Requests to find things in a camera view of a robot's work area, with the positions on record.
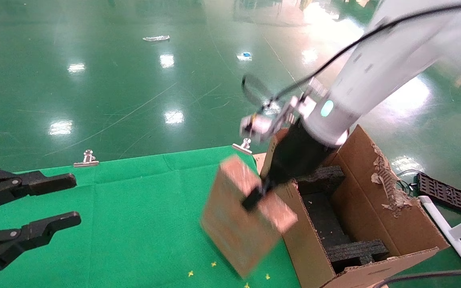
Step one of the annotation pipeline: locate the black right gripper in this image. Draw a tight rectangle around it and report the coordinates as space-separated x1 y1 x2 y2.
241 119 338 212

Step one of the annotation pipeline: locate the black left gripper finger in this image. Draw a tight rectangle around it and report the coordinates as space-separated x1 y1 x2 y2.
0 211 82 283
0 169 77 215

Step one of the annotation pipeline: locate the small brown cardboard box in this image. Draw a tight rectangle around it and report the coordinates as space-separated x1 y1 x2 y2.
200 155 299 280

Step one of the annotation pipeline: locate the large open cardboard carton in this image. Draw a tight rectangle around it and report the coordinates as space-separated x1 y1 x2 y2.
259 124 451 288

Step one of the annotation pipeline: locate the silver binder clip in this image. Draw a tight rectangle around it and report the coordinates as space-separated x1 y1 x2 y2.
232 138 253 155
73 149 100 168

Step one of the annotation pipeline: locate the black foam base pad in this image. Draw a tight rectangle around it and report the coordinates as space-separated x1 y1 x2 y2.
306 191 356 249

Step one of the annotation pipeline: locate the green table cloth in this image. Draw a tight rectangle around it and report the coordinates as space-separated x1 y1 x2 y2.
0 145 301 288

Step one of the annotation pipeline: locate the black plastic grid tray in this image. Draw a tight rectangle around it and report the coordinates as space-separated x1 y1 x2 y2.
416 172 461 217

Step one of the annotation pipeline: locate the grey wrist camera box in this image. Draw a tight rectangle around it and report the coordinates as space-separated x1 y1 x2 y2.
240 114 280 145

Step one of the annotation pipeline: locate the grey metal camera bracket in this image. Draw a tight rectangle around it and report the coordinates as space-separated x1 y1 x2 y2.
278 78 329 121

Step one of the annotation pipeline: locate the thin wires bundle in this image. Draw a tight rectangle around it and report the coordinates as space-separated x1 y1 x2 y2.
395 168 421 197

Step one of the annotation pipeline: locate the black braided cable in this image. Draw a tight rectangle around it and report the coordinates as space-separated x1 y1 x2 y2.
241 0 461 115

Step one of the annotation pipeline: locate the dark smooth cable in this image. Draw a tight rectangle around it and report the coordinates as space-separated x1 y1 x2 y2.
372 267 461 288

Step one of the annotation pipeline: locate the white pipe frame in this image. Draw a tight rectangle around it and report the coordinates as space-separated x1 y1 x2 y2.
418 195 461 287

